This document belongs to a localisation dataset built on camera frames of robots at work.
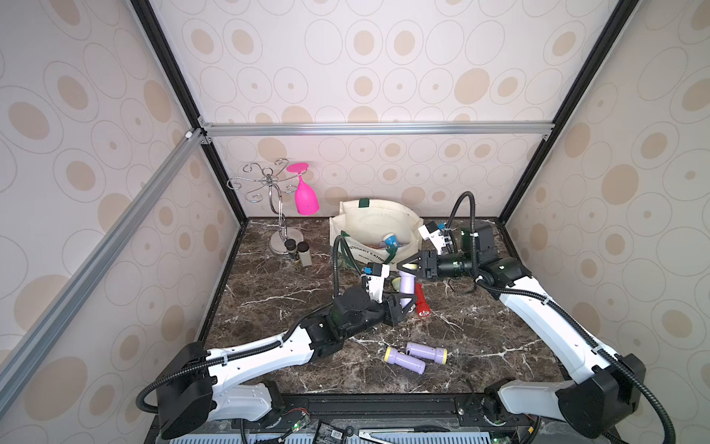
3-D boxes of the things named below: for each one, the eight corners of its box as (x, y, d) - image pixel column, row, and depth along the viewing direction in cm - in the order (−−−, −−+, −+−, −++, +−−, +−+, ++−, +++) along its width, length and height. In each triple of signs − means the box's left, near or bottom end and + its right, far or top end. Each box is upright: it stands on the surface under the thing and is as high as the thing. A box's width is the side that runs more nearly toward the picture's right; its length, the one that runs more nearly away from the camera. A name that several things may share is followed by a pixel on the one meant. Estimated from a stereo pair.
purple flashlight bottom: (381, 360, 84) (382, 356, 81) (386, 349, 87) (387, 344, 83) (421, 379, 81) (423, 376, 78) (425, 367, 83) (427, 363, 80)
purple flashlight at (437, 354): (404, 356, 85) (406, 352, 82) (406, 344, 88) (408, 339, 84) (444, 366, 83) (447, 362, 80) (444, 354, 86) (448, 349, 82)
